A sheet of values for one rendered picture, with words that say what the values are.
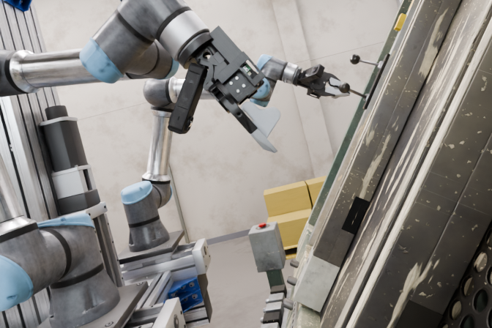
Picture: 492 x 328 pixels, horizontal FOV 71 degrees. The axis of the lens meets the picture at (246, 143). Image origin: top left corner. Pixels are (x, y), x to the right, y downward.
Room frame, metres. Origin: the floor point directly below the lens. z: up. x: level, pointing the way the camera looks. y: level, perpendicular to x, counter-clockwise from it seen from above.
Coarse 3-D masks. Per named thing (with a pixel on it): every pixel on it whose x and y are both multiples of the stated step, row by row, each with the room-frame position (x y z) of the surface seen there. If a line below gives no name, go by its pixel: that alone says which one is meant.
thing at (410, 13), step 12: (408, 12) 1.16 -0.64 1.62; (408, 24) 1.15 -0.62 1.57; (396, 48) 1.16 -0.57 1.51; (384, 72) 1.17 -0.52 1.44; (372, 108) 1.19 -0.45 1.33; (360, 120) 1.23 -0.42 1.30; (360, 132) 1.20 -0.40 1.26; (348, 156) 1.21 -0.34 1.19; (336, 180) 1.22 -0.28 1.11; (336, 192) 1.23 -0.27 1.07; (324, 204) 1.26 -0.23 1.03; (324, 216) 1.24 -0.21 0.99; (312, 240) 1.25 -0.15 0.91
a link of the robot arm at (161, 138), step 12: (156, 108) 1.35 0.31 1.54; (168, 108) 1.35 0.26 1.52; (156, 120) 1.37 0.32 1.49; (168, 120) 1.37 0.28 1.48; (156, 132) 1.37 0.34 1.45; (168, 132) 1.38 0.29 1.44; (156, 144) 1.37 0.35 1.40; (168, 144) 1.39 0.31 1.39; (156, 156) 1.37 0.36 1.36; (168, 156) 1.40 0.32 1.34; (156, 168) 1.38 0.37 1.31; (144, 180) 1.38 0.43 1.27; (156, 180) 1.36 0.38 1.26; (168, 180) 1.40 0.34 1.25; (168, 192) 1.42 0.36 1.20
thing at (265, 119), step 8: (248, 104) 0.53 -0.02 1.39; (248, 112) 0.53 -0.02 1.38; (256, 112) 0.53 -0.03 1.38; (264, 112) 0.53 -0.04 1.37; (272, 112) 0.53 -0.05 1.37; (256, 120) 0.53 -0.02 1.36; (264, 120) 0.53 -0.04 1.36; (272, 120) 0.53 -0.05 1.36; (264, 128) 0.54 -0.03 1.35; (272, 128) 0.54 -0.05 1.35; (256, 136) 0.53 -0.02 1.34; (264, 136) 0.53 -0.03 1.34; (264, 144) 0.54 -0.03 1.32
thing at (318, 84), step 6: (300, 72) 1.30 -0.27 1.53; (294, 78) 1.28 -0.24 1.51; (318, 78) 1.27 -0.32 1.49; (324, 78) 1.27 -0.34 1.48; (294, 84) 1.30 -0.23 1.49; (300, 84) 1.32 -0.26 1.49; (306, 84) 1.31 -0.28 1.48; (312, 84) 1.26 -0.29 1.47; (318, 84) 1.27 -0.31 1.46; (324, 84) 1.28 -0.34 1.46; (312, 90) 1.30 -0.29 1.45; (312, 96) 1.33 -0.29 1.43; (318, 96) 1.31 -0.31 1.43
